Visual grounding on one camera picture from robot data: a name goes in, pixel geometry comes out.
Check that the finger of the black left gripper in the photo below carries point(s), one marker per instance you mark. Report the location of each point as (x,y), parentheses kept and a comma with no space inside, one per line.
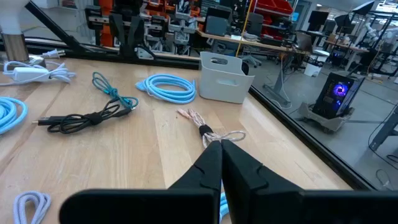
(136,34)
(118,34)

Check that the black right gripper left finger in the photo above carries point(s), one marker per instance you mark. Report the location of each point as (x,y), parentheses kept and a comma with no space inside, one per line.
(186,202)

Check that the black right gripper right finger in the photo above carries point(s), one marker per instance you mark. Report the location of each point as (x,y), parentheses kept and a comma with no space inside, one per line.
(264,202)

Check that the parts bin rack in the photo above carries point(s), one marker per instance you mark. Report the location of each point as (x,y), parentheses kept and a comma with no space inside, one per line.
(182,28)

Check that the black computer monitor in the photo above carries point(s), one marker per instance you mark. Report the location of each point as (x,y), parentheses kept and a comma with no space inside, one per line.
(217,25)

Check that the white power plug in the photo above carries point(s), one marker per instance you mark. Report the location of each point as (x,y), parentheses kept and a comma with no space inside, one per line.
(51,54)

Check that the wooden office desk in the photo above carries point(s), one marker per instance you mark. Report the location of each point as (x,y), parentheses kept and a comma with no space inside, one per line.
(248,42)

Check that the white plastic storage bin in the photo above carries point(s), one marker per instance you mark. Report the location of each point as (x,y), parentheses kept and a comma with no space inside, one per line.
(224,90)

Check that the grey rolling cart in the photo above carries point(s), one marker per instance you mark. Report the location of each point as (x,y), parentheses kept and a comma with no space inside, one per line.
(323,124)

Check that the grey office chair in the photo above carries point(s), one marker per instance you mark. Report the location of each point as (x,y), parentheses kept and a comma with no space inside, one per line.
(255,25)

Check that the red shelving unit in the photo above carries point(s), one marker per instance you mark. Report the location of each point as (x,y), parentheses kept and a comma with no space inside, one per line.
(273,6)

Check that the computer tower with glowing fan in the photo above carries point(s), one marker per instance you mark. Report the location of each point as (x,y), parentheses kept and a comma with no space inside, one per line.
(335,93)

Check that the white trash bin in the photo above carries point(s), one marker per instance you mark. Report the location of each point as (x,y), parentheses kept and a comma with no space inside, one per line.
(314,67)

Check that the grey laptop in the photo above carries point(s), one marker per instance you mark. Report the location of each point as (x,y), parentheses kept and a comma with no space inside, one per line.
(303,42)

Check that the white metal corner bracket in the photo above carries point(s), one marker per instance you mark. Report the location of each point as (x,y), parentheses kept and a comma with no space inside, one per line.
(144,54)

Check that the black frame strut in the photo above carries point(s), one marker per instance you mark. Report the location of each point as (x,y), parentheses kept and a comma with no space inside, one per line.
(53,26)

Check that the white post with brass base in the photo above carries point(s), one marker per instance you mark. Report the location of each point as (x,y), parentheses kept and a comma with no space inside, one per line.
(14,18)

